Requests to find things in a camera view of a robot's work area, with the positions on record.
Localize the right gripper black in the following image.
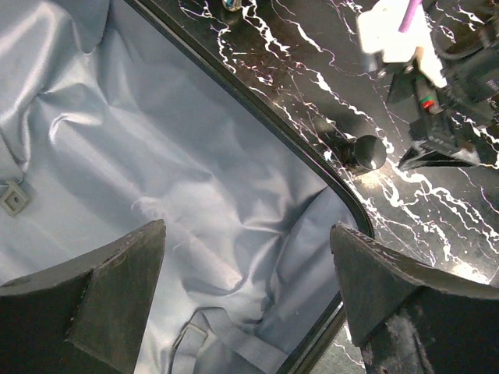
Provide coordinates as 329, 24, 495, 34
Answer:
388, 3, 498, 170

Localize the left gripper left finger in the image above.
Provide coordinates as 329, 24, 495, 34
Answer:
1, 220, 166, 373

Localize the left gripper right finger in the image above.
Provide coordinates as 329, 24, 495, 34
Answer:
331, 223, 498, 373

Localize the blue fish-print suitcase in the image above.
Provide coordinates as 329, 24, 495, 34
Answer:
1, 1, 355, 373

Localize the black marble pattern mat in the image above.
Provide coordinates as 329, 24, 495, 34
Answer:
140, 0, 499, 374

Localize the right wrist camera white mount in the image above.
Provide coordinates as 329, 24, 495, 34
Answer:
356, 1, 448, 88

